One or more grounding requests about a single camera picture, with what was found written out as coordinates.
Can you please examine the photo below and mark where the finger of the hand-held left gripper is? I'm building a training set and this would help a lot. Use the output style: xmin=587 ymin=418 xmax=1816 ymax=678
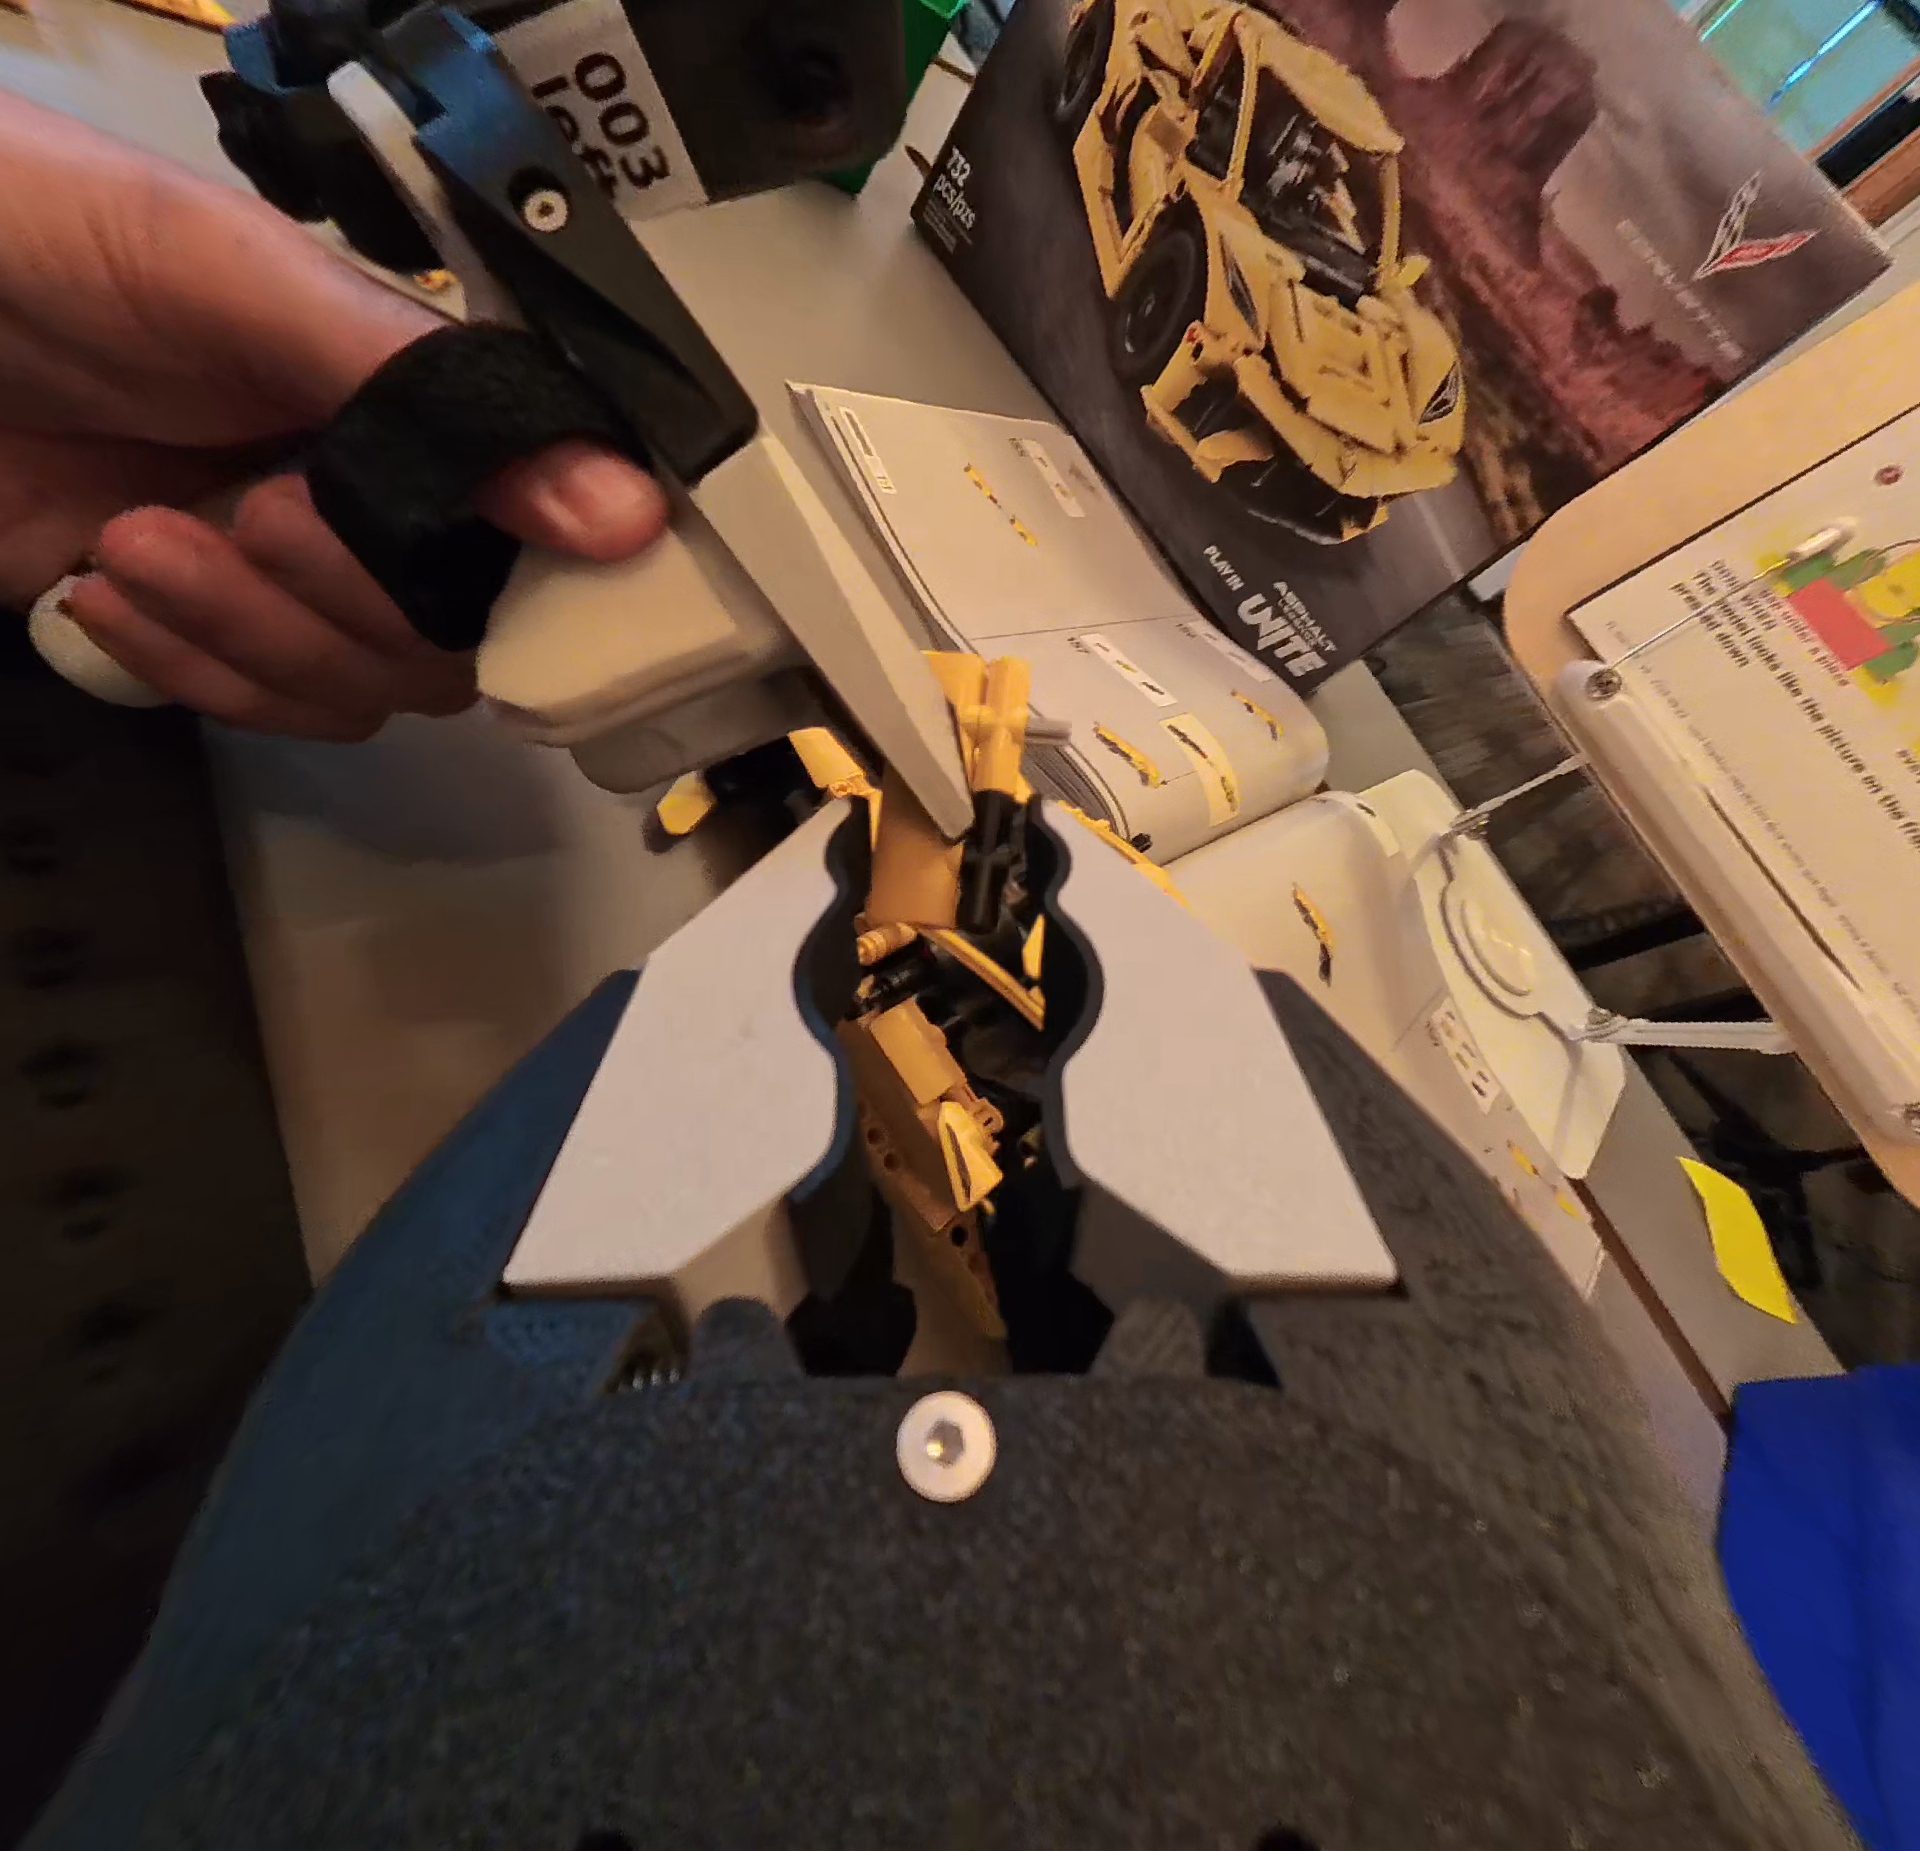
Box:
xmin=694 ymin=431 xmax=981 ymax=845

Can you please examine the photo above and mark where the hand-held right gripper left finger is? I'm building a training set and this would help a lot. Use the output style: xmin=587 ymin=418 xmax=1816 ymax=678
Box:
xmin=500 ymin=797 xmax=870 ymax=1323

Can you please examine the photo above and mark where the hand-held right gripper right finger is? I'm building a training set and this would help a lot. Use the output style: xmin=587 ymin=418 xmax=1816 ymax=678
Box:
xmin=1037 ymin=797 xmax=1402 ymax=1308

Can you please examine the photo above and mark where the yellow brick car model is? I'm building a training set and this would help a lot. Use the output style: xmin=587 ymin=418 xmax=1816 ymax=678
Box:
xmin=651 ymin=649 xmax=1204 ymax=1350

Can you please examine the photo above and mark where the small yellow connector black pin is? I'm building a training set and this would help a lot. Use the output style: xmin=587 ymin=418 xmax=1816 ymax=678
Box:
xmin=959 ymin=656 xmax=1040 ymax=941

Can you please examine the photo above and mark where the grey desk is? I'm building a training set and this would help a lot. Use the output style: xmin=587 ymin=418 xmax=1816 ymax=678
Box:
xmin=0 ymin=0 xmax=1855 ymax=1448

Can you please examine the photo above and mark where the person's left hand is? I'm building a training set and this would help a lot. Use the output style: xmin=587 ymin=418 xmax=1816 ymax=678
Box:
xmin=0 ymin=88 xmax=675 ymax=745

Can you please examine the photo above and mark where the instruction booklet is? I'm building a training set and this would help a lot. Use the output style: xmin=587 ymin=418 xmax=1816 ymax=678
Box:
xmin=785 ymin=381 xmax=1610 ymax=1291

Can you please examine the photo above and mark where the yellow paper slip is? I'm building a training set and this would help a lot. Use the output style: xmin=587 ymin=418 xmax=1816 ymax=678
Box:
xmin=1676 ymin=1154 xmax=1798 ymax=1323

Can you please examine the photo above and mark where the brick car set box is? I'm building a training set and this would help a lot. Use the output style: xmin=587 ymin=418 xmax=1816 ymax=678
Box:
xmin=911 ymin=0 xmax=1895 ymax=689

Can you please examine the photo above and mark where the printed paper sheet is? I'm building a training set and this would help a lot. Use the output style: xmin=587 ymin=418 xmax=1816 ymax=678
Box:
xmin=1568 ymin=401 xmax=1920 ymax=1012

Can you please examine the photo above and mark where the wooden board white stand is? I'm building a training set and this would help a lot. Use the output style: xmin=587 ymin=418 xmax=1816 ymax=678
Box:
xmin=1350 ymin=282 xmax=1920 ymax=1177

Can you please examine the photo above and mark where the blue bin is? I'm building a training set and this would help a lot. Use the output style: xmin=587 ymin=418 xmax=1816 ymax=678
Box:
xmin=1714 ymin=1359 xmax=1920 ymax=1851

